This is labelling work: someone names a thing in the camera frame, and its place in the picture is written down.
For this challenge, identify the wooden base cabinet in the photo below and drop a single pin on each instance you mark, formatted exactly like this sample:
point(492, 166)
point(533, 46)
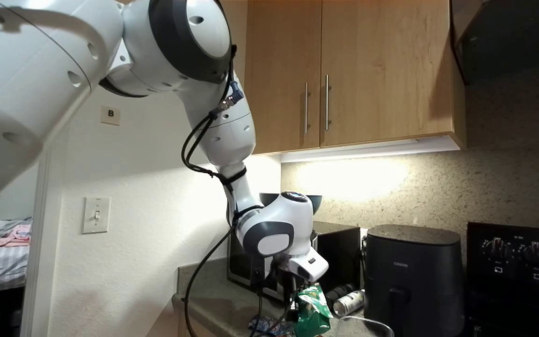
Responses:
point(194, 327)

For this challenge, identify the black electric stove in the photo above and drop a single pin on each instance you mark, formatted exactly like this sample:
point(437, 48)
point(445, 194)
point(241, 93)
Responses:
point(503, 267)

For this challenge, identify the range hood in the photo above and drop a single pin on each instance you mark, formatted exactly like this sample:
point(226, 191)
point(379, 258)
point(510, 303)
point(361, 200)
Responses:
point(495, 37)

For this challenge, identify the black steel microwave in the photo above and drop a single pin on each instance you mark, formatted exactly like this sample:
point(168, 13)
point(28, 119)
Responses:
point(338, 243)

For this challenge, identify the green pistachio sachet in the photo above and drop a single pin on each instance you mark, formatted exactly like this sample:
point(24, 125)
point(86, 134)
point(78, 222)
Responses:
point(314, 312)

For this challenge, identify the blue bowl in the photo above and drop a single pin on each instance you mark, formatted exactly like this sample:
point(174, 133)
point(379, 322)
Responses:
point(316, 200)

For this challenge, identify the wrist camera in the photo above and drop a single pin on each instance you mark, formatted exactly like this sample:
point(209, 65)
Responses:
point(310, 266)

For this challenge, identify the white light switch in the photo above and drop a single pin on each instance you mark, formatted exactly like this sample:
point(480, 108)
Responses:
point(97, 215)

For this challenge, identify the blue KitKat sachet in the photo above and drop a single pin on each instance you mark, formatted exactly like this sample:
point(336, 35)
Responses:
point(261, 325)

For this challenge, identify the wooden cabinet right door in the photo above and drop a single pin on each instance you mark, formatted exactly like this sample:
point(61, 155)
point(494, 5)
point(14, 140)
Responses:
point(391, 73)

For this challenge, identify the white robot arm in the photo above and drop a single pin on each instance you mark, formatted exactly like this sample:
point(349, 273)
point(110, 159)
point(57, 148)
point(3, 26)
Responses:
point(56, 52)

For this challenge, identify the small metal can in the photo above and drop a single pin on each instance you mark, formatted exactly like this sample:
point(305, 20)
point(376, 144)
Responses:
point(349, 303)

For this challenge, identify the wooden cabinet left door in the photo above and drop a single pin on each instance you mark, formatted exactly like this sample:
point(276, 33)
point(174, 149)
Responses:
point(284, 73)

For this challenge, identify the black air fryer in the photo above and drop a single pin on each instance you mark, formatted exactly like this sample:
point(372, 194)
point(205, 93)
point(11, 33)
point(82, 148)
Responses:
point(415, 279)

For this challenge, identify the wooden cabinet door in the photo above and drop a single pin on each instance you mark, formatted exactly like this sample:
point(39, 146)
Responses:
point(391, 73)
point(284, 73)

